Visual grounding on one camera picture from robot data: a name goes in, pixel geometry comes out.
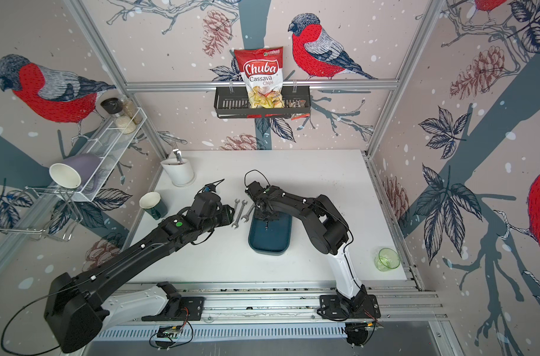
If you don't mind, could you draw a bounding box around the small steel wrench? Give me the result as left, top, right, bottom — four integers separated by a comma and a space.
231, 200, 249, 229

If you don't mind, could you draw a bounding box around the longest steel wrench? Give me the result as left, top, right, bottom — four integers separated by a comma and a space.
241, 205, 256, 223

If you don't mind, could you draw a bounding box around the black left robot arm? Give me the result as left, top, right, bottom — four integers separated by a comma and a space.
44, 191, 235, 353

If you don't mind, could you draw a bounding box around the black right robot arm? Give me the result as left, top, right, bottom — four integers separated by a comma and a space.
246, 181, 367, 301

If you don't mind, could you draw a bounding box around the teal plastic storage tray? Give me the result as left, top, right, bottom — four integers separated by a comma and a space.
248, 213, 292, 256

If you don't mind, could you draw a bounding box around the white utensil mug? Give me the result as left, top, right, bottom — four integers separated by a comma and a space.
161, 158, 196, 188

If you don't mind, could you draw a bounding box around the green ceramic mug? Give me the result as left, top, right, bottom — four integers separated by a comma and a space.
139, 191, 168, 220

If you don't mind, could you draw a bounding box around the metal fork in mug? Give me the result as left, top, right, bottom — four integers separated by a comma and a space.
172, 148, 183, 165

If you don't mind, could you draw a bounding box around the white lid spice jar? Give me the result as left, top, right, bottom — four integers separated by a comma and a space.
114, 115, 137, 134

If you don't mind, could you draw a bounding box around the red cassava chips bag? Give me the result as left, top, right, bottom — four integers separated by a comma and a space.
234, 47, 285, 109

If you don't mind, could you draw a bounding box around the green glass cup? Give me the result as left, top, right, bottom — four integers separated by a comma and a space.
375, 248, 401, 271

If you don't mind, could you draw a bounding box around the lilac paper cup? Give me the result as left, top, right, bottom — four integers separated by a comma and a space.
49, 154, 102, 189

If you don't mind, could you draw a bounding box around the black lid spice jar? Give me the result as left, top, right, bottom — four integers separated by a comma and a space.
100, 97, 124, 117

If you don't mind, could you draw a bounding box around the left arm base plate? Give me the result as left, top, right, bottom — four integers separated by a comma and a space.
142, 282, 206, 322

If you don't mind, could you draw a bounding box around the black wire wall basket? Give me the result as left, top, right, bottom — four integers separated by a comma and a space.
214, 86, 311, 119

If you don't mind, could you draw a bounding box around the white wire wall shelf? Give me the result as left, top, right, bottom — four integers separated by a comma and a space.
73, 108, 148, 202

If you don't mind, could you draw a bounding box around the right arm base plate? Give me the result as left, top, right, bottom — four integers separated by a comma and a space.
317, 290, 381, 322

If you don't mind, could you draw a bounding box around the small electronics board with wires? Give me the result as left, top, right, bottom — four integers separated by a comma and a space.
148, 307, 194, 351

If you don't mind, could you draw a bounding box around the wire cup holder rack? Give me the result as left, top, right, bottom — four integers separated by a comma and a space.
0, 186, 83, 242

